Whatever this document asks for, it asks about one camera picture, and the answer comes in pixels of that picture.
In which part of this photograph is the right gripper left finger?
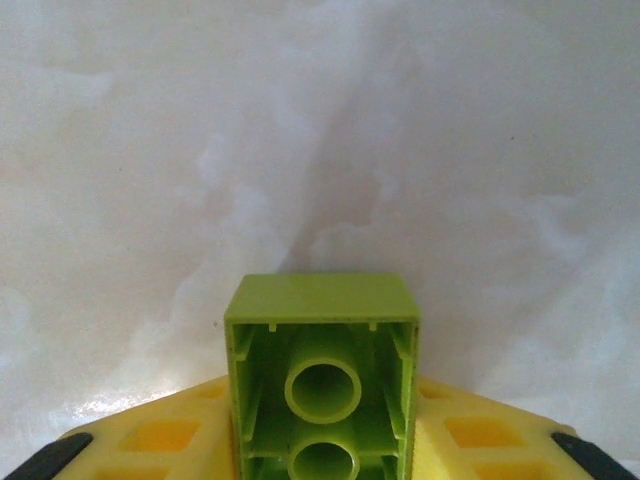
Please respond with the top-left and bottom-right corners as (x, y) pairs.
(9, 377), (234, 480)

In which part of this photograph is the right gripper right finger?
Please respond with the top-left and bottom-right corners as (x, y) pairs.
(410, 377), (640, 480)

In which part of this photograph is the green lego brick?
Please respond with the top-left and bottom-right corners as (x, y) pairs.
(222, 273), (422, 480)

